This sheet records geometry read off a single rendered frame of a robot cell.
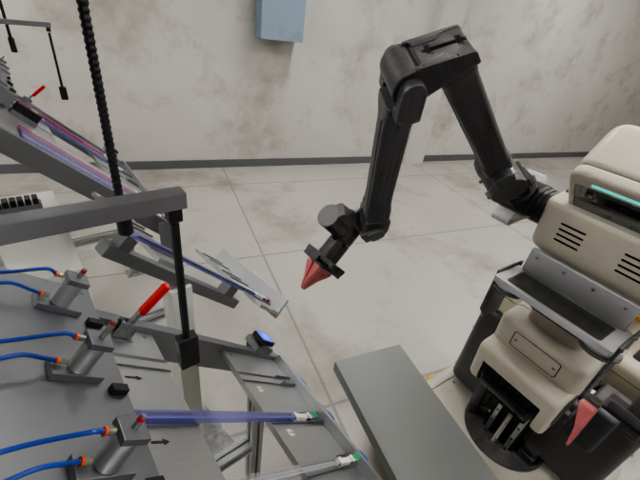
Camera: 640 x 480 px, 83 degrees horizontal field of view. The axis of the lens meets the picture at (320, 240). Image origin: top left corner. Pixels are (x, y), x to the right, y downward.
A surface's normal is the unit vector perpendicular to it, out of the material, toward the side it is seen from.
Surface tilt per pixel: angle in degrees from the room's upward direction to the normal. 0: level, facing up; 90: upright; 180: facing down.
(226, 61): 90
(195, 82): 90
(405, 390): 0
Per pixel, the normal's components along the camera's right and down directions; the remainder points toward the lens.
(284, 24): 0.38, 0.54
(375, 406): 0.12, -0.84
